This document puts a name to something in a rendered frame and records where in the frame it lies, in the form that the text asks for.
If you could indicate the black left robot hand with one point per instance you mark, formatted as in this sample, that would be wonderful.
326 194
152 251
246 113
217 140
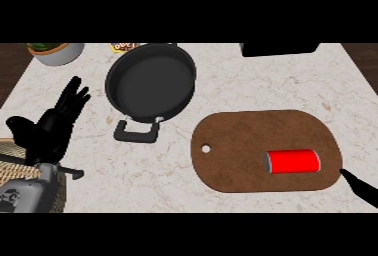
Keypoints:
51 128

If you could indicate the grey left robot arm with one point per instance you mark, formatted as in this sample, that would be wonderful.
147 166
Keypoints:
26 195

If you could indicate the grey plant pot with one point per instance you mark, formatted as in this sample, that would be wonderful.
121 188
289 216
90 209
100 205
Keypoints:
54 52

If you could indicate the brown wooden cutting board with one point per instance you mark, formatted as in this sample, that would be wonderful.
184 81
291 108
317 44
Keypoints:
255 143

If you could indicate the red can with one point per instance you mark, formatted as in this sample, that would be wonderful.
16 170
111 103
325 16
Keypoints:
292 161

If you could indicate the wicker basket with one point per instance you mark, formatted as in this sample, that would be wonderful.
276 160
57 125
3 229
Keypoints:
22 170

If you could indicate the yellow printed box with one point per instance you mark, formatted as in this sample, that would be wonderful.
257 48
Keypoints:
124 47

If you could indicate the black appliance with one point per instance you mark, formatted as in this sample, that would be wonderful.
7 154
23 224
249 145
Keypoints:
277 48

